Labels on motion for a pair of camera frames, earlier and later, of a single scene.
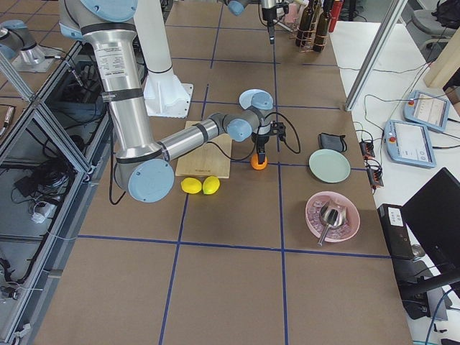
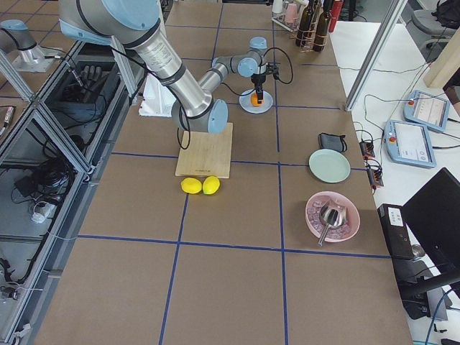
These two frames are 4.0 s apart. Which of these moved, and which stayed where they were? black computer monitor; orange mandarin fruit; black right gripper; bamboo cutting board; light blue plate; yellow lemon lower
Moved: black right gripper; orange mandarin fruit
Stayed: bamboo cutting board; yellow lemon lower; light blue plate; black computer monitor
